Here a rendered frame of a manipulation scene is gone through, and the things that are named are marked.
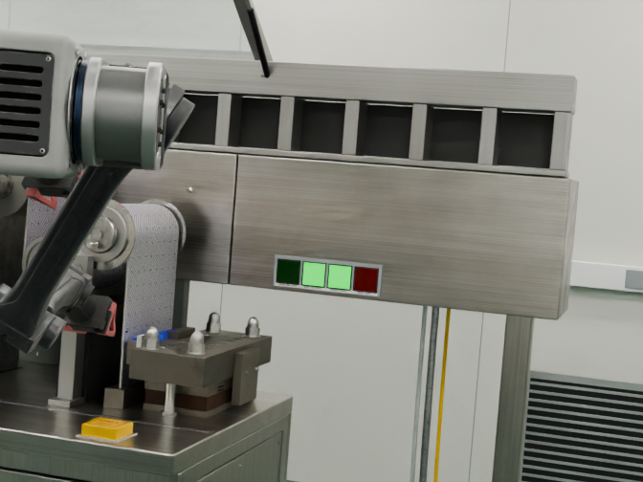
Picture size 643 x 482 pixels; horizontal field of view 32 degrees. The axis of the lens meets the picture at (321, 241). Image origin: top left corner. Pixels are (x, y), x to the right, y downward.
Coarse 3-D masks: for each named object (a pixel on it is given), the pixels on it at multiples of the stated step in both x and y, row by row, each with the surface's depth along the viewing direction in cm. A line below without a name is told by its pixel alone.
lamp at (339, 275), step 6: (330, 270) 251; (336, 270) 251; (342, 270) 251; (348, 270) 250; (330, 276) 252; (336, 276) 251; (342, 276) 251; (348, 276) 250; (330, 282) 252; (336, 282) 251; (342, 282) 251; (348, 282) 250; (342, 288) 251; (348, 288) 250
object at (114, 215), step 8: (112, 208) 231; (112, 216) 230; (120, 216) 230; (120, 224) 230; (120, 232) 230; (120, 240) 230; (112, 248) 231; (120, 248) 230; (96, 256) 232; (104, 256) 231; (112, 256) 231
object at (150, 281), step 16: (160, 256) 245; (176, 256) 253; (128, 272) 231; (144, 272) 238; (160, 272) 246; (128, 288) 232; (144, 288) 239; (160, 288) 246; (128, 304) 233; (144, 304) 240; (160, 304) 247; (128, 320) 233; (144, 320) 241; (160, 320) 248; (128, 336) 234
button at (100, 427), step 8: (88, 424) 204; (96, 424) 205; (104, 424) 205; (112, 424) 206; (120, 424) 206; (128, 424) 207; (88, 432) 204; (96, 432) 204; (104, 432) 203; (112, 432) 203; (120, 432) 204; (128, 432) 208
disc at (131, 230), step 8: (112, 200) 231; (120, 208) 231; (128, 216) 230; (128, 224) 230; (128, 232) 230; (128, 240) 230; (128, 248) 230; (120, 256) 231; (128, 256) 231; (96, 264) 233; (104, 264) 232; (112, 264) 232; (120, 264) 231
